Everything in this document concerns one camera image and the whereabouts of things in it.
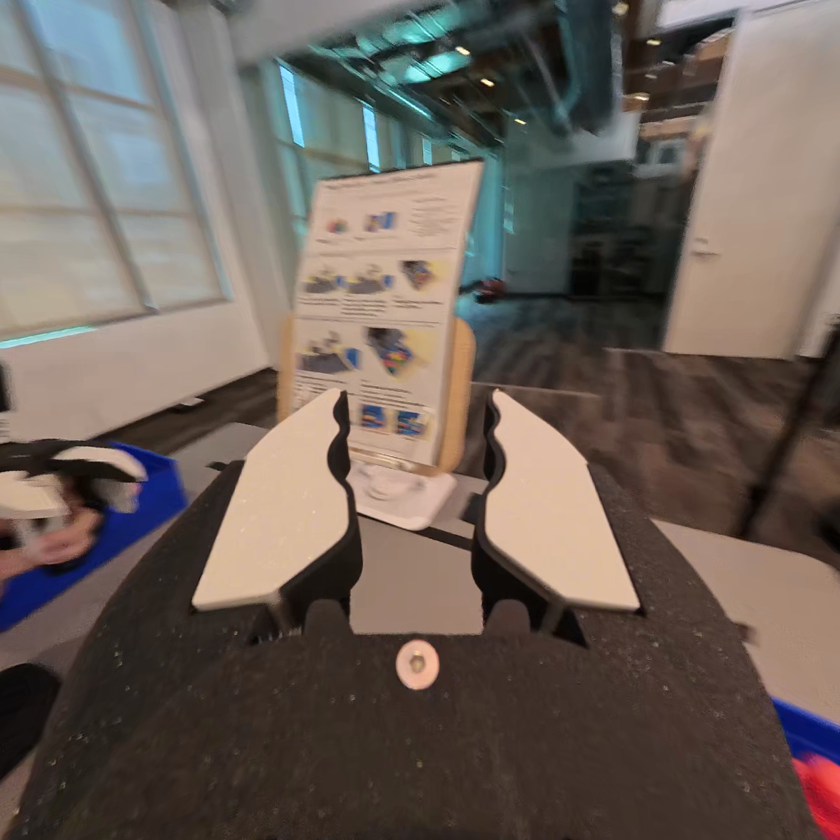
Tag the printed instruction sheet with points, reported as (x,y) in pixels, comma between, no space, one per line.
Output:
(380,295)

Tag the person's left hand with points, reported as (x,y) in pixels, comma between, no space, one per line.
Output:
(59,548)

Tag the wooden display board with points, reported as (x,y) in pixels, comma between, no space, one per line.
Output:
(459,394)

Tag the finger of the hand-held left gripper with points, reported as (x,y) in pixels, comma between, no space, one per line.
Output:
(33,495)
(111,466)

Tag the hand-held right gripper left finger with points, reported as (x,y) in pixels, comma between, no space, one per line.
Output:
(275,525)

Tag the white door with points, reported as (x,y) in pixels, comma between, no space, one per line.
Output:
(735,229)

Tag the white framed window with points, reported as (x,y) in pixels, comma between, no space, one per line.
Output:
(98,197)

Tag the blue plastic bin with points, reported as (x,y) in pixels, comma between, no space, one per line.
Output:
(807,728)
(151,499)

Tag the black tripod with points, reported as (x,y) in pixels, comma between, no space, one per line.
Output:
(787,446)

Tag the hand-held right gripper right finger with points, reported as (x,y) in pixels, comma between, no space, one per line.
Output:
(558,525)

